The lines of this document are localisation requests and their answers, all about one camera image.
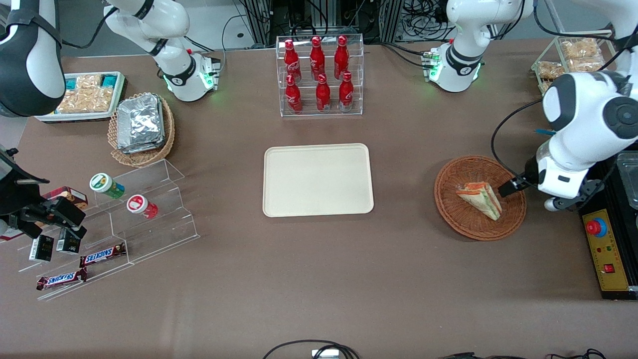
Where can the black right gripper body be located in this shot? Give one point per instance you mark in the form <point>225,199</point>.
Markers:
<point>17,197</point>

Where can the triangle sandwich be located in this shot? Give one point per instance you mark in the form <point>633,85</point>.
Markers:
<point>481,199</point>

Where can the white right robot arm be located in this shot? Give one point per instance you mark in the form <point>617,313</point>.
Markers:
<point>169,30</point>

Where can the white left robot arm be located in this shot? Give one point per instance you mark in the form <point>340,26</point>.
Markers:
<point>463,50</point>

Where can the brown round wicker basket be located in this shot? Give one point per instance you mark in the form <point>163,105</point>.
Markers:
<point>463,219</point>

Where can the white rectangular snack tray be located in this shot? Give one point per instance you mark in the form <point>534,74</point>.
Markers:
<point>50,117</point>

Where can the light tan wicker basket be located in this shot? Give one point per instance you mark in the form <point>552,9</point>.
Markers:
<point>144,157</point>

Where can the beige plastic tray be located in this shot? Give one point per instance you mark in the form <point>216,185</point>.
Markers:
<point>318,180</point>

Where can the small black box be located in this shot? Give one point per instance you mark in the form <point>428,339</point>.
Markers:
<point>41,248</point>
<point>68,243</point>

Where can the snickers chocolate bar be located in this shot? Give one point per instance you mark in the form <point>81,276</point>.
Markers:
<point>61,279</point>
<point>102,255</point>

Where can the blue pen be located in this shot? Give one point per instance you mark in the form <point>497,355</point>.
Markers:
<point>544,132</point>

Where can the brown chocolate box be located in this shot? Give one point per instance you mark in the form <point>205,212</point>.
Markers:
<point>70,194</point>

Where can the green-lidded snack cup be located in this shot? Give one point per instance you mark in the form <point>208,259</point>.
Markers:
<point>103,183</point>

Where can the red snack cup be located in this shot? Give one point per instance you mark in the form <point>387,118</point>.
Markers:
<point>138,204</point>

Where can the clear plastic container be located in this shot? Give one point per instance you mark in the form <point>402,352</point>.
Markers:
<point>629,179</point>

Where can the small wrapped bread pack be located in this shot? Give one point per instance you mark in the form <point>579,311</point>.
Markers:
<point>546,86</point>
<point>551,70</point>

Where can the clear acrylic stepped stand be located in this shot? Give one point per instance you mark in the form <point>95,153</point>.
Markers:
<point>159,234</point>

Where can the black yellow-panel control box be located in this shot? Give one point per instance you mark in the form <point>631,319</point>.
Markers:
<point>608,249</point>

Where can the teal-labelled snack pack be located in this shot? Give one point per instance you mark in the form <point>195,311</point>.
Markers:
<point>72,99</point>
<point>102,92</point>

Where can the silver foil pack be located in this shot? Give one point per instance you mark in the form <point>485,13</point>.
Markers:
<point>144,148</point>
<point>139,119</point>

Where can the clear box with bread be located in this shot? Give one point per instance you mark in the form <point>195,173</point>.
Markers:
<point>548,55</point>

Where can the large wrapped bread pack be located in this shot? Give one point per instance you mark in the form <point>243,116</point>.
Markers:
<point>580,54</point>

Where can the clear acrylic bottle rack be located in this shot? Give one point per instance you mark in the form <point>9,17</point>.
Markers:
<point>359,75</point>

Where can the red cola bottle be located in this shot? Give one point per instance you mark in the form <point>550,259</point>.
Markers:
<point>293,95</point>
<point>323,94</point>
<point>346,93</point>
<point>291,62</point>
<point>317,60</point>
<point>341,59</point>

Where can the small grey device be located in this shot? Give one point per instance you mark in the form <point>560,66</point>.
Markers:
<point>325,354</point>

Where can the dark right wrist camera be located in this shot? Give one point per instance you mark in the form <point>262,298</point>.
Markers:
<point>66,210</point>

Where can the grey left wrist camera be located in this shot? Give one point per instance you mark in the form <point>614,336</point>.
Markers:
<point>573,197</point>

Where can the aluminium equipment frame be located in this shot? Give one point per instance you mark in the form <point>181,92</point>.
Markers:
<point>269,20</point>

